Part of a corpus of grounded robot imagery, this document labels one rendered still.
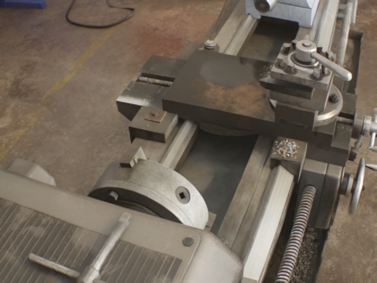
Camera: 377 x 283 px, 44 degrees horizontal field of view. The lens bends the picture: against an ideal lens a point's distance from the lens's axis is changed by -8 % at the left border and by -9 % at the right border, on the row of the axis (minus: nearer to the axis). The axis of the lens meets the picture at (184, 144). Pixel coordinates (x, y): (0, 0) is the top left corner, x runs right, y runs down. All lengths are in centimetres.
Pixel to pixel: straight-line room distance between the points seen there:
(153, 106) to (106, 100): 154
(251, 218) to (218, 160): 37
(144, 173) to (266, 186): 57
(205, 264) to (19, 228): 29
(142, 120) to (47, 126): 155
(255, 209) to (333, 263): 100
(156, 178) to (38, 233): 31
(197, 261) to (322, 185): 97
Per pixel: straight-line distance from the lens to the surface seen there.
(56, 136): 303
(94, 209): 77
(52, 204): 79
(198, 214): 101
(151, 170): 98
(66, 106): 323
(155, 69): 185
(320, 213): 171
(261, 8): 183
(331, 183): 159
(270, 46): 228
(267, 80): 141
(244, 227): 136
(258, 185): 146
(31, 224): 77
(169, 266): 68
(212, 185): 161
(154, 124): 160
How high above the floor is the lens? 191
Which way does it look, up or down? 43 degrees down
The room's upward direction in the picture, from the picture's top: 4 degrees counter-clockwise
